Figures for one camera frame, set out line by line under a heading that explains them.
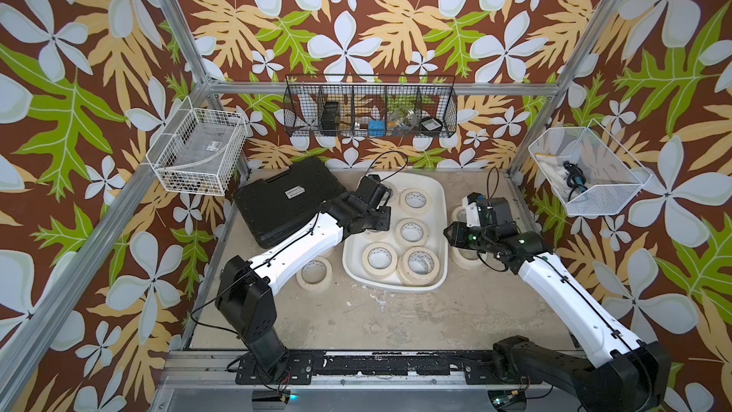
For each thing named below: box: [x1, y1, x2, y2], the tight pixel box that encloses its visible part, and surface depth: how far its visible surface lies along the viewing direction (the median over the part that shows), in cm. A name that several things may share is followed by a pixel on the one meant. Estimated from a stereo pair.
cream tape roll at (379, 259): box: [361, 241, 399, 279], surface depth 94 cm
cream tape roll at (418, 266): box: [397, 247, 441, 287], surface depth 88 cm
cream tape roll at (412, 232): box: [395, 217, 429, 248], surface depth 100 cm
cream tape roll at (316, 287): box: [295, 255, 334, 292], surface depth 89 cm
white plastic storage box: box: [342, 171, 449, 293], surface depth 97 cm
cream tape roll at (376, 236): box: [361, 228, 391, 243], surface depth 100 cm
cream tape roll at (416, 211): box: [398, 187, 433, 216], surface depth 108 cm
